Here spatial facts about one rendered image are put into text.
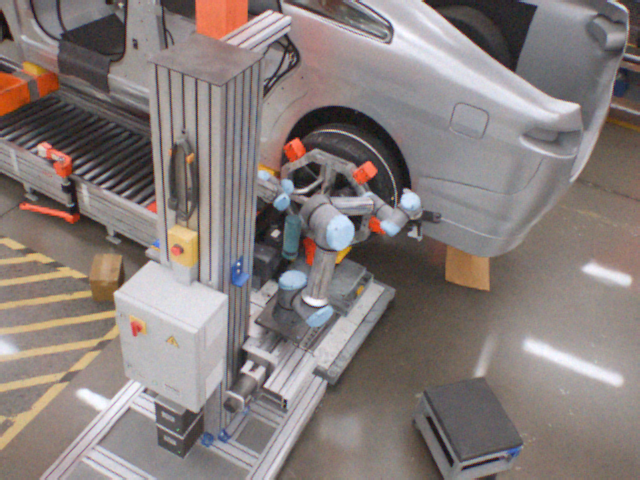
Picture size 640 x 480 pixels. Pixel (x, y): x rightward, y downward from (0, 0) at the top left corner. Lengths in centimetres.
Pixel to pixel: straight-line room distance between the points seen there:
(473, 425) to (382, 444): 51
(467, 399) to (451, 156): 120
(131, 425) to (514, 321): 241
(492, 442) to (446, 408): 26
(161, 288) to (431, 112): 153
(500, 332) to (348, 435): 127
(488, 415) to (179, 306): 169
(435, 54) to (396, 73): 20
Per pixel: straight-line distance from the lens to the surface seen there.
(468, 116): 299
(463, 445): 310
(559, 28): 461
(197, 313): 218
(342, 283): 376
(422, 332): 392
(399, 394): 359
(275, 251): 364
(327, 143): 321
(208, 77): 181
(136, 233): 409
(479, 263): 451
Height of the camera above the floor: 285
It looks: 41 degrees down
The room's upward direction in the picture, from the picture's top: 9 degrees clockwise
